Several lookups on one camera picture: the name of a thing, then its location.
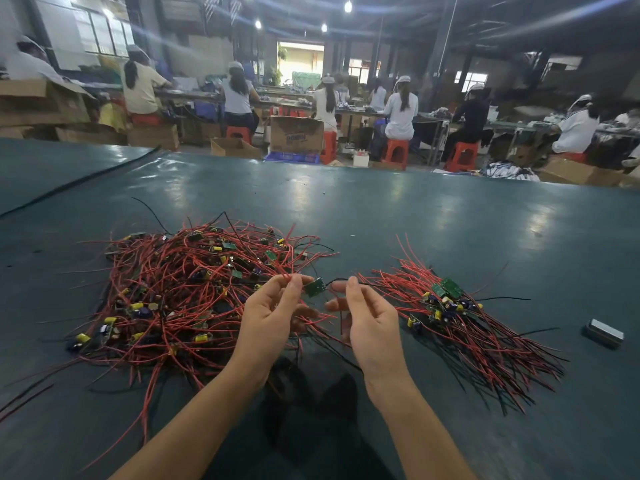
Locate person's right hand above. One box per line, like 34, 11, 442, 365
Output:
325, 275, 413, 411

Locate person's left hand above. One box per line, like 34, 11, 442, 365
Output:
225, 273, 323, 388

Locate wired circuit board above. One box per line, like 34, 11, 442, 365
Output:
285, 275, 353, 346

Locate pile of red-wired boards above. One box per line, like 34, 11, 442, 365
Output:
0, 219, 346, 466

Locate sorted bundle of wired boards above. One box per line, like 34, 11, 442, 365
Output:
358, 235, 568, 414

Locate person's left forearm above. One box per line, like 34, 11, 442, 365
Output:
110, 365, 266, 480

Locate blue plastic crate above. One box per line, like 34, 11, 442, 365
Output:
265, 151, 323, 166

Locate dark green table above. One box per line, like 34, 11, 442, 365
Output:
0, 137, 640, 480

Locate heap of black white items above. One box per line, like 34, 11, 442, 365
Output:
485, 163, 543, 183

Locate small black grey block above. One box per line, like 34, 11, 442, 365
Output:
583, 317, 626, 350

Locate yellow sack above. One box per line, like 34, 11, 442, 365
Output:
99, 103, 130, 132

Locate large open cardboard box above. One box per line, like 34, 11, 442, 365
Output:
0, 79, 93, 126

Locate grid window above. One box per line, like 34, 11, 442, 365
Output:
75, 5, 138, 56

